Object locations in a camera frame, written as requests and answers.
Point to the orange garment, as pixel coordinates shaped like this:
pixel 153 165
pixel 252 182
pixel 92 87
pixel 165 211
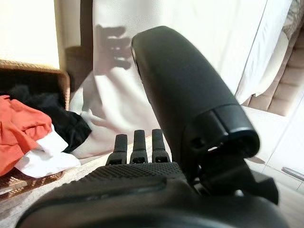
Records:
pixel 19 123

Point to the robot left black hand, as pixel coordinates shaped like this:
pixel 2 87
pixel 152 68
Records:
pixel 185 95

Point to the white shirt with black label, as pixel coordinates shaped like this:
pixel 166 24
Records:
pixel 52 161

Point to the woven wicker basket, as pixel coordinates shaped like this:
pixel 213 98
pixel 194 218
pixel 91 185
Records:
pixel 35 67

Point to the black garment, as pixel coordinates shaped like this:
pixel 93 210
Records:
pixel 66 123

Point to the bed with beige sheet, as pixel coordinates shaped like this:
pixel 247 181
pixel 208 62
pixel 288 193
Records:
pixel 190 14

